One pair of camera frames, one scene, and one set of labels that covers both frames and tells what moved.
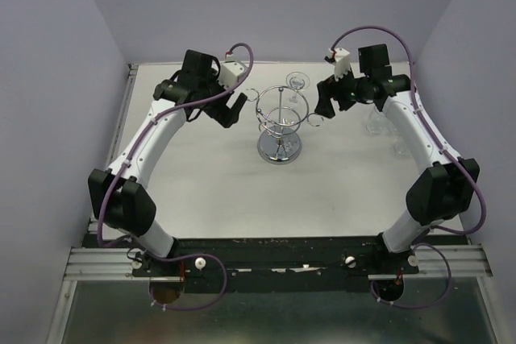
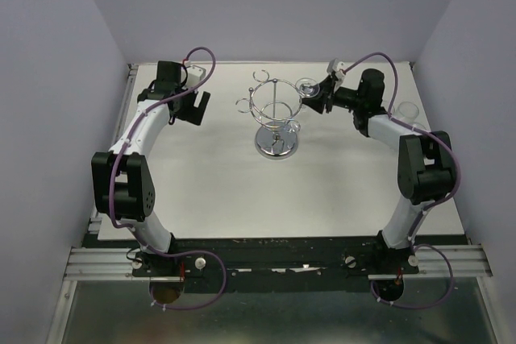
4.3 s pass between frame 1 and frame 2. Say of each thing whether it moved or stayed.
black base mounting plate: stayed
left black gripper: moved
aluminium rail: stayed
